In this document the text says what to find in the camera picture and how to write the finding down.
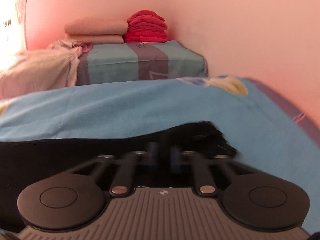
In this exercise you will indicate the striped teal folded quilt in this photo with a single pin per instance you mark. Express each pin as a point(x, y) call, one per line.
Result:
point(107, 63)

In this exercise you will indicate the black knit pants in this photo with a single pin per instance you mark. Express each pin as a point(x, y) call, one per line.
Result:
point(26, 162)

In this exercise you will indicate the blue floral bed sheet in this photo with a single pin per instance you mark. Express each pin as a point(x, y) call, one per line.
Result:
point(270, 132)

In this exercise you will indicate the folded pink blanket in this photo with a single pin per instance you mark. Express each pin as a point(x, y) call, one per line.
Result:
point(96, 30)

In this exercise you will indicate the folded red clothes stack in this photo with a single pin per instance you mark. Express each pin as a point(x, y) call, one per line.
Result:
point(146, 26)

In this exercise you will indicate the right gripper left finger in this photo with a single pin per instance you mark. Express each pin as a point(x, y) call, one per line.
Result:
point(79, 195)

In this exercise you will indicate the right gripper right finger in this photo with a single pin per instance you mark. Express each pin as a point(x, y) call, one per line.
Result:
point(251, 197)

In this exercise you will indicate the grey pillow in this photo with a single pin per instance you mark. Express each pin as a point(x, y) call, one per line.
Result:
point(42, 69)

